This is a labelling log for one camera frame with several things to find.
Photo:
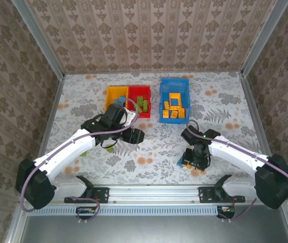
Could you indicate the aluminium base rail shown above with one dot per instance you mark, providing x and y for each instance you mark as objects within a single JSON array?
[{"x": 154, "y": 193}]

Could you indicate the thin grey table edge strip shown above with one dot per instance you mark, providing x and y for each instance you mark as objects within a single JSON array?
[{"x": 149, "y": 72}]

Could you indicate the yellow lego window frame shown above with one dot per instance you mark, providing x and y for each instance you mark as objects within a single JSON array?
[{"x": 170, "y": 100}]

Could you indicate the blue plastic bin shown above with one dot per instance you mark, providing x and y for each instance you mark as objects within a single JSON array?
[{"x": 174, "y": 84}]

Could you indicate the red plastic bin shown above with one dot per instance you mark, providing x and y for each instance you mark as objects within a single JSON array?
[{"x": 145, "y": 115}]

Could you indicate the grey metal panel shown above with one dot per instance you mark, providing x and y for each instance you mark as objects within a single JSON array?
[{"x": 146, "y": 230}]

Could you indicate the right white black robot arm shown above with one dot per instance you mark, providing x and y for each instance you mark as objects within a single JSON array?
[{"x": 237, "y": 152}]

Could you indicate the floral table cover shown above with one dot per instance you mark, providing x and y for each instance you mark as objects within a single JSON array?
[{"x": 154, "y": 177}]

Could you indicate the black connector socket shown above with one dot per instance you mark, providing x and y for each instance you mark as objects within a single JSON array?
[
  {"x": 85, "y": 210},
  {"x": 226, "y": 209}
]

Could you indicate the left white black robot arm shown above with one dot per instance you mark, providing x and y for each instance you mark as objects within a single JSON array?
[{"x": 65, "y": 149}]

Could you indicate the aluminium upright frame post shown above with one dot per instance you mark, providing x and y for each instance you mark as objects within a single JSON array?
[
  {"x": 39, "y": 38},
  {"x": 263, "y": 38}
]

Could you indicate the yellow plastic bin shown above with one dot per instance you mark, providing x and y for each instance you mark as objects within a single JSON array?
[{"x": 111, "y": 96}]

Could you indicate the aluminium table edge rail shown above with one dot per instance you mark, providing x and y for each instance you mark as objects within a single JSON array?
[
  {"x": 47, "y": 126},
  {"x": 251, "y": 101}
]

